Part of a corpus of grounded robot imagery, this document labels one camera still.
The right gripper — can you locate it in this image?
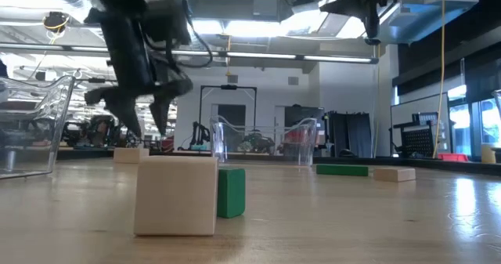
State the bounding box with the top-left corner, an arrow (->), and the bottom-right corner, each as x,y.
319,0 -> 392,42

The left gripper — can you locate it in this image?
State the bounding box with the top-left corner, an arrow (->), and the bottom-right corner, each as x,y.
84,5 -> 194,138

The large natural wood block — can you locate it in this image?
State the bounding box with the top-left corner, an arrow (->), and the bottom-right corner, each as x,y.
134,156 -> 219,237

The green wooden block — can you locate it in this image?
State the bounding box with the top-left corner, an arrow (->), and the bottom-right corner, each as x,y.
217,167 -> 247,219

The clear plastic bin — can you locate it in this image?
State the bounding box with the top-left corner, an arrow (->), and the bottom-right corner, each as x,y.
209,115 -> 318,167
0,74 -> 76,179

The LED light bar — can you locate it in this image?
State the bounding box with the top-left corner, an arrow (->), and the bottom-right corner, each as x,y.
0,42 -> 380,66

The white partition board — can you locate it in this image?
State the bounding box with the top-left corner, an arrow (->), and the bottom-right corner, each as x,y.
389,92 -> 452,158

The black curtain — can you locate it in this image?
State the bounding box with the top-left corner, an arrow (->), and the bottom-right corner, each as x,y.
326,110 -> 373,159

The black pegboard cart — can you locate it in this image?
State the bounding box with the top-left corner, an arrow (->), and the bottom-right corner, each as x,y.
388,112 -> 436,159

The red storage bin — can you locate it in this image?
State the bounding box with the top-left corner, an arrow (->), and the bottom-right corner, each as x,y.
437,152 -> 470,163

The yellow container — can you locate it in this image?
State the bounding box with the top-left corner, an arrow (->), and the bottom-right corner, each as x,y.
480,143 -> 497,165

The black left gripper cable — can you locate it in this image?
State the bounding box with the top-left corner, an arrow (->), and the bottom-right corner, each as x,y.
168,1 -> 214,70

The yellow cable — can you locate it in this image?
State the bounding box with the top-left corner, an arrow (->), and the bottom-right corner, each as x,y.
431,0 -> 448,159

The black ceiling cable reel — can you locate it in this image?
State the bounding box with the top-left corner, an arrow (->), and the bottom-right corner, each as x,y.
41,11 -> 72,33

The black aluminium table frame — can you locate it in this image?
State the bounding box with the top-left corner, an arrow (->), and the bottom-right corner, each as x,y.
56,149 -> 501,175

